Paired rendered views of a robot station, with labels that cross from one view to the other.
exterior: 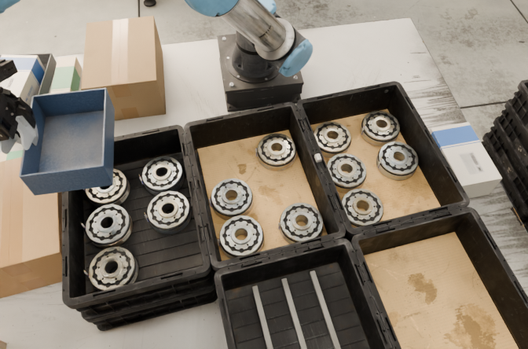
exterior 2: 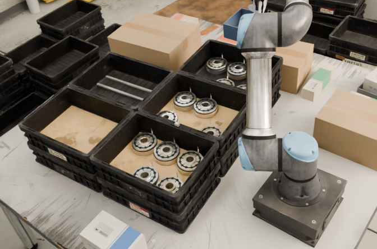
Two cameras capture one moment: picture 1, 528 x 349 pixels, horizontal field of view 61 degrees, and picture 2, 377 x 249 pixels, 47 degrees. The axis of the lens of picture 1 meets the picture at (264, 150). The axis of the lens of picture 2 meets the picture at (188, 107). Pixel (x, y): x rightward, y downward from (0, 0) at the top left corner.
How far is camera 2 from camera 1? 1.86 m
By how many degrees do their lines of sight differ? 79
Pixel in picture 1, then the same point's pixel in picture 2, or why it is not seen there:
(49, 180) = (235, 17)
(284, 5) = not seen: outside the picture
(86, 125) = not seen: hidden behind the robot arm
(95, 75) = (344, 96)
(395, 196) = (133, 165)
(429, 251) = not seen: hidden behind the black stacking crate
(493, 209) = (78, 239)
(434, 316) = (86, 134)
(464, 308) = (73, 145)
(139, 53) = (349, 120)
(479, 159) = (99, 236)
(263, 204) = (191, 119)
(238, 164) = (222, 123)
